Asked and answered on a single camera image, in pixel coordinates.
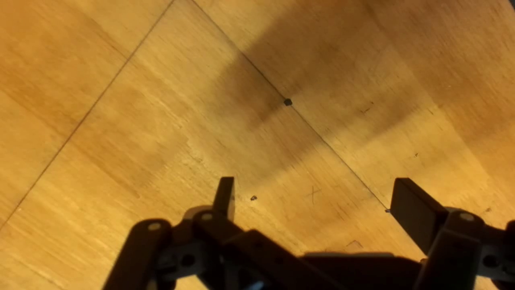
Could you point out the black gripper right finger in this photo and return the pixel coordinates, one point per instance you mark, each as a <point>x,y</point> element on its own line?
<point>457,243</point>

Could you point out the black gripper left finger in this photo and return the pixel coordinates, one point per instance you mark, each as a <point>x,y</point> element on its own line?
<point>205,243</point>

